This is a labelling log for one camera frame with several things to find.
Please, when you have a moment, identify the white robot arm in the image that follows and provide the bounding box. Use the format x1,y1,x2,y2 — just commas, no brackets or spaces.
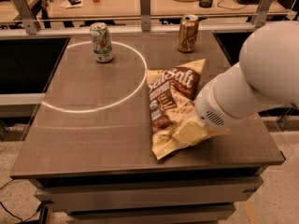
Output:
173,21,299,146

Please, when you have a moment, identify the metal rail bracket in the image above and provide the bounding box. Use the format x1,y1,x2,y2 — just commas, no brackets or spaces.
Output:
140,0,150,32
252,0,274,28
12,0,40,35

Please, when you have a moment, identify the middle metal rail bracket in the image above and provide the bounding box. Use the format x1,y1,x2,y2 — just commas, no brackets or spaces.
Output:
140,0,150,32

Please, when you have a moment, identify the orange brown soda can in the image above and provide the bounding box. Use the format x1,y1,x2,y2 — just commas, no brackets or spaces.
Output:
178,14,199,52

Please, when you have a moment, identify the left metal rail bracket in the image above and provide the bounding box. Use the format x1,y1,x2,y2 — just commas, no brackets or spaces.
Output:
12,0,40,35

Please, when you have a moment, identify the brown sea salt chip bag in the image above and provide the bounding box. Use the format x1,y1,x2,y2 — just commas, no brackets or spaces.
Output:
145,58,232,161

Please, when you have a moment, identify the right metal rail bracket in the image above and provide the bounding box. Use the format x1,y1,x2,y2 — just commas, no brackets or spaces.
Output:
252,0,274,28

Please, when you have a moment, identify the green white soda can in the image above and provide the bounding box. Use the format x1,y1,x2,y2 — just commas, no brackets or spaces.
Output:
90,22,113,63

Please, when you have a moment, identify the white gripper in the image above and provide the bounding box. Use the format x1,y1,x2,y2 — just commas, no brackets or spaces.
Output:
171,77,244,144

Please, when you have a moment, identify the black mesh cup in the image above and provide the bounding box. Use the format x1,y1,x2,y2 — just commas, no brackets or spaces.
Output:
199,0,213,8

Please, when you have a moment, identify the black floor cable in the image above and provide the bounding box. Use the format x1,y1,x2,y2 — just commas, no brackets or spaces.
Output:
0,179,43,224

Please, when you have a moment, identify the wooden background desk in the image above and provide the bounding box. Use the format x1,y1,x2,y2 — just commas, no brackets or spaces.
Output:
46,0,288,20

